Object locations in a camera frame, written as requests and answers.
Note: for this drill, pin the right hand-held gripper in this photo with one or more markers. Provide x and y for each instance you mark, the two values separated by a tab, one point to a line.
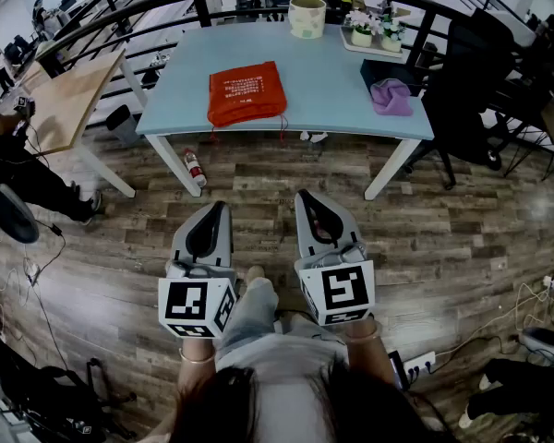
344	289

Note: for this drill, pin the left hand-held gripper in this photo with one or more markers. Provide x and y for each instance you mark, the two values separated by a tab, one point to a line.
184	300

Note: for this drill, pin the person's right forearm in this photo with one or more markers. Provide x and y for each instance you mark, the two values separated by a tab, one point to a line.
367	358

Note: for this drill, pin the person's left forearm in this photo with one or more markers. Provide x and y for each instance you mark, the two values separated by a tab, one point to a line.
196	376

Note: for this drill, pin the person's beige shoe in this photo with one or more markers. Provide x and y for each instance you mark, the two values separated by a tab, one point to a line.
257	272

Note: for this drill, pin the plastic bottle with red label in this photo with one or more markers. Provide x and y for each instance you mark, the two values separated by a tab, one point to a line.
195	168

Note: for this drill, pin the white table leg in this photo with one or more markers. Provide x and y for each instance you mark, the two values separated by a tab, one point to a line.
390	169
175	166

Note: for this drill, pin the person's light grey jeans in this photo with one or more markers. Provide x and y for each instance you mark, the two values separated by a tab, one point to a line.
254	312

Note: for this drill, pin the white crumpled paper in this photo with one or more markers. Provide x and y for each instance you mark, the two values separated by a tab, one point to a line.
315	135

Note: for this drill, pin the dark grey trash bin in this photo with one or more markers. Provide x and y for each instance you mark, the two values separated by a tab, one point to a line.
122	125

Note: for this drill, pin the purple cloth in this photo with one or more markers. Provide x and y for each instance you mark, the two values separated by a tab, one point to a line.
390	99

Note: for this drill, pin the black tablet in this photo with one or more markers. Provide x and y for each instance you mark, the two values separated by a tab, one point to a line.
395	369

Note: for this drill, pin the person's white shirt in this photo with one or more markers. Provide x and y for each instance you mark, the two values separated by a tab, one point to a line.
286	386

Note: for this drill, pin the white power strip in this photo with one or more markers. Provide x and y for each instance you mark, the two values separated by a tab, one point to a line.
420	363

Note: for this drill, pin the black box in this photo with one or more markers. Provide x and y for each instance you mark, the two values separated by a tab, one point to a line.
388	69

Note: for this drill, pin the white power adapter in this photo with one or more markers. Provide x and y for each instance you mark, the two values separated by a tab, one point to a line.
32	272

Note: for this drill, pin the white tray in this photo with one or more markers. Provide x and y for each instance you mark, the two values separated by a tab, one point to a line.
371	50

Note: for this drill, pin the wooden side table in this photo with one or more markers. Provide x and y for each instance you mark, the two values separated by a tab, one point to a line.
69	99

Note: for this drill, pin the grey office chair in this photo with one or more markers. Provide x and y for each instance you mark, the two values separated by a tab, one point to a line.
9	212

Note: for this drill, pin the cream pot with pink flowers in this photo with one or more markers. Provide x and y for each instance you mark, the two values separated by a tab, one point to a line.
361	35

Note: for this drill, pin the cream pot with blue flowers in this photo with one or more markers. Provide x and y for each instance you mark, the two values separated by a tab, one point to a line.
391	39

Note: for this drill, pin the cream patterned bucket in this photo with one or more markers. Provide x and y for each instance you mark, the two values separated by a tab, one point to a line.
307	16

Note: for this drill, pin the black office chair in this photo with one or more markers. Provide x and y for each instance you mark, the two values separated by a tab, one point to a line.
475	76

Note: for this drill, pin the black metal-legged desk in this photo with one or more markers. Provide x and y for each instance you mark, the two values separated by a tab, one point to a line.
549	118

